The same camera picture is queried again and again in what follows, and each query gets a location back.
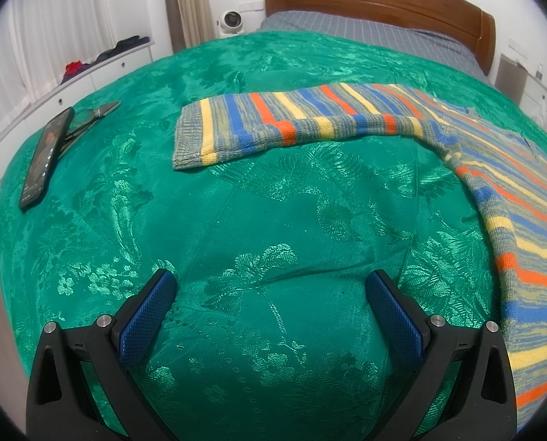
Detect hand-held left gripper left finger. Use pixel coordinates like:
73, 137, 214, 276
26, 269, 179, 441

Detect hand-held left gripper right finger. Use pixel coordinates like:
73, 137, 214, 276
365, 270, 518, 441

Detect striped knit sweater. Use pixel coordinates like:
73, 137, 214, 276
172, 82, 547, 428

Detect dark folded clothes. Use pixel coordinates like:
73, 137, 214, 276
90, 34, 151, 66

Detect green floral bedspread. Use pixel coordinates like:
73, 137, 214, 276
0, 30, 547, 441

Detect black smartphone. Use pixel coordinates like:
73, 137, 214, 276
18, 107, 76, 211

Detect white drawer cabinet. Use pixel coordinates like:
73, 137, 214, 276
0, 39, 157, 221

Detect red cloth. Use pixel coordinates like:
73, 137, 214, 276
61, 61, 90, 84

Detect white bedside table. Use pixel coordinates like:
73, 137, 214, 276
498, 55, 547, 135

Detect grey checked pillow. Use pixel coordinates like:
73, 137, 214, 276
255, 10, 494, 86

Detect small white fan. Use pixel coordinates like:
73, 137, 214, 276
217, 9, 249, 38

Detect white sheer curtain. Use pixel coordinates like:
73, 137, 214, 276
0, 0, 173, 111

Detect beige curtain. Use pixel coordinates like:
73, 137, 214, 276
163, 0, 219, 51

